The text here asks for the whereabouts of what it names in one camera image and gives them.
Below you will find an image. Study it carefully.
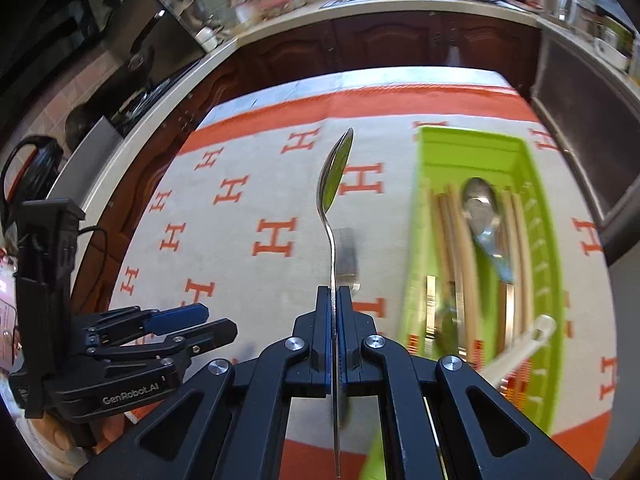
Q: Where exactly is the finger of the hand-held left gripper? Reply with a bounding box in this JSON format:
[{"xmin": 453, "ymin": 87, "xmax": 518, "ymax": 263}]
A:
[
  {"xmin": 81, "ymin": 303, "xmax": 210, "ymax": 357},
  {"xmin": 86, "ymin": 317, "xmax": 239, "ymax": 370}
]

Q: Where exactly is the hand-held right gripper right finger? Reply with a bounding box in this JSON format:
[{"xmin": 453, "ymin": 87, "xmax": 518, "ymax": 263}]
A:
[{"xmin": 337, "ymin": 285, "xmax": 591, "ymax": 480}]

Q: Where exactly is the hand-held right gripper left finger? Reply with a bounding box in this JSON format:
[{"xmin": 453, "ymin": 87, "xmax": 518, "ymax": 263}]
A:
[{"xmin": 74, "ymin": 285, "xmax": 332, "ymax": 480}]

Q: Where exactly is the steel chopstick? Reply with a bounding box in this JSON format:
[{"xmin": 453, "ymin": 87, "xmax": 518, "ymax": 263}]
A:
[
  {"xmin": 499, "ymin": 282, "xmax": 517, "ymax": 350},
  {"xmin": 425, "ymin": 274, "xmax": 443, "ymax": 342}
]

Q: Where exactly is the large steel spoon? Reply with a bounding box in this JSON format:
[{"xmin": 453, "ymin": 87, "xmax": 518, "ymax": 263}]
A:
[{"xmin": 317, "ymin": 128, "xmax": 355, "ymax": 478}]

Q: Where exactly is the white ceramic spoon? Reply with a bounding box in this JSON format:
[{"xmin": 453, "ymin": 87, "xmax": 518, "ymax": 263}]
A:
[{"xmin": 477, "ymin": 314, "xmax": 557, "ymax": 391}]

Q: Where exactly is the steel soup spoon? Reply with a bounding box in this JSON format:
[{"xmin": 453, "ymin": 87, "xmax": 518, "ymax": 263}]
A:
[{"xmin": 460, "ymin": 177, "xmax": 517, "ymax": 285}]

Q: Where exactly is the green plastic utensil tray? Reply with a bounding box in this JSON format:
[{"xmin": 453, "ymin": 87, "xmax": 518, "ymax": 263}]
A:
[{"xmin": 357, "ymin": 126, "xmax": 566, "ymax": 480}]

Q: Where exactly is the person's left forearm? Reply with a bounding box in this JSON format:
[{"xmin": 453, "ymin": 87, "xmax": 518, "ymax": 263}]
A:
[{"xmin": 20, "ymin": 412, "xmax": 96, "ymax": 480}]

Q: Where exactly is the person's left hand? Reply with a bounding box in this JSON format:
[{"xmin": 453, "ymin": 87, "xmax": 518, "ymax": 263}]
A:
[{"xmin": 97, "ymin": 407, "xmax": 132, "ymax": 445}]

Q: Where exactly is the pink printed cloth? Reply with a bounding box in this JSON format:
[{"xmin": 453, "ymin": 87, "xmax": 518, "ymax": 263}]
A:
[{"xmin": 0, "ymin": 255, "xmax": 21, "ymax": 361}]

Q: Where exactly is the orange and white printed cloth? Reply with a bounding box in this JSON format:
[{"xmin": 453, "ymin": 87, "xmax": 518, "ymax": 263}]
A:
[{"xmin": 107, "ymin": 87, "xmax": 623, "ymax": 480}]

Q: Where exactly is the stainless steel panel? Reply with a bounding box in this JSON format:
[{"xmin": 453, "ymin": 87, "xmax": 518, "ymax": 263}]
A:
[{"xmin": 47, "ymin": 116, "xmax": 126, "ymax": 211}]

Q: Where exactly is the dark round pot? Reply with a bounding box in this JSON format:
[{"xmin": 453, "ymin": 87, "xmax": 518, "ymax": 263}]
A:
[{"xmin": 64, "ymin": 104, "xmax": 103, "ymax": 150}]

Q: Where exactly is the white printed tablecloth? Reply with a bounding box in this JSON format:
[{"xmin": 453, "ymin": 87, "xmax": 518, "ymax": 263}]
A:
[{"xmin": 210, "ymin": 67, "xmax": 511, "ymax": 111}]

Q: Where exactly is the grey cabinet appliance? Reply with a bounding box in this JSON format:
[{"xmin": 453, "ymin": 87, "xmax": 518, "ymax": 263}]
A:
[{"xmin": 530, "ymin": 25, "xmax": 640, "ymax": 266}]

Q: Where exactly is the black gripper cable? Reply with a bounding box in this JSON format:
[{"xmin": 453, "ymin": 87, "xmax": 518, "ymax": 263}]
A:
[{"xmin": 70, "ymin": 226, "xmax": 110, "ymax": 311}]

